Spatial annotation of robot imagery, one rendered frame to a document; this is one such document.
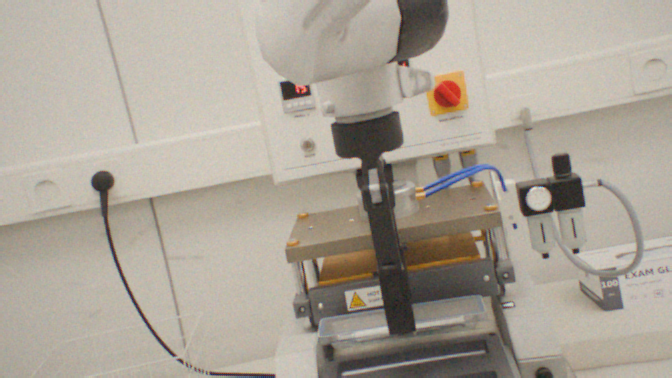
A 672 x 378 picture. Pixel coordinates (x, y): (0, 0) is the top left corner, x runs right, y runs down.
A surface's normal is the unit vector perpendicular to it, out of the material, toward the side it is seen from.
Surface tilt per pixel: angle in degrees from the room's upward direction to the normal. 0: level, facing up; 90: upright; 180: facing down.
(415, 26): 121
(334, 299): 90
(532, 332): 41
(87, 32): 90
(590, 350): 90
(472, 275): 90
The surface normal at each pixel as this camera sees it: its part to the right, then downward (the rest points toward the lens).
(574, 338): -0.19, -0.96
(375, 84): 0.37, 0.12
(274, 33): -0.71, 0.16
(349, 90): -0.26, 0.26
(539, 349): -0.18, -0.60
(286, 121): -0.05, 0.20
